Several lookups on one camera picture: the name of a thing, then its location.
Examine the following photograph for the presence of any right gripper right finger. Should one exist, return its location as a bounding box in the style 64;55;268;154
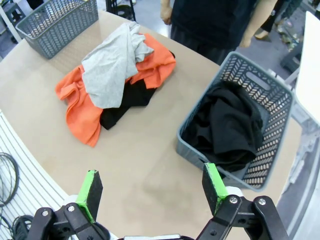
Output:
196;162;290;240

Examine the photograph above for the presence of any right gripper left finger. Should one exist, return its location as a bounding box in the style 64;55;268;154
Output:
26;169;111;240

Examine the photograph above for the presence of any black garment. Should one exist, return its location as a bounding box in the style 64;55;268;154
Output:
180;81;265;176
99;49;176;131

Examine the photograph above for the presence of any orange T-shirt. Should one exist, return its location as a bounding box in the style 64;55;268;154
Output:
54;33;177;148

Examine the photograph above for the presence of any light grey T-shirt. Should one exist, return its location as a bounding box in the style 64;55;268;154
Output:
81;21;155;110

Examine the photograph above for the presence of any person's left forearm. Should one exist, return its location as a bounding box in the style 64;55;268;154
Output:
242;0;278;36

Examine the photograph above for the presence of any person's left hand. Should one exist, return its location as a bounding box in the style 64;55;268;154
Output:
238;31;254;49

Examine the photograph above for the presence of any person's right hand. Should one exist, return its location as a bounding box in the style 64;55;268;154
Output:
160;4;174;26

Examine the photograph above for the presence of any grey plastic lattice basket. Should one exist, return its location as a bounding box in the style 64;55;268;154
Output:
176;51;294;193
15;0;100;60

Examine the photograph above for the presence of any white slatted panel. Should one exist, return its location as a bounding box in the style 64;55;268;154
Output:
0;108;76;240

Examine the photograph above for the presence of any person in black T-shirt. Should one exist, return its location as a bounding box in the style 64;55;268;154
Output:
169;0;260;66

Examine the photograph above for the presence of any black tripod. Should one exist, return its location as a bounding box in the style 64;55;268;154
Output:
104;0;138;22

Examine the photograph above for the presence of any thin black cable ring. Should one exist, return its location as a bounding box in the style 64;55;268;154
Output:
0;152;20;207

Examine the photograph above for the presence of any thick black cable coil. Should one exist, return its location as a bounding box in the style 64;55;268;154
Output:
12;214;35;240

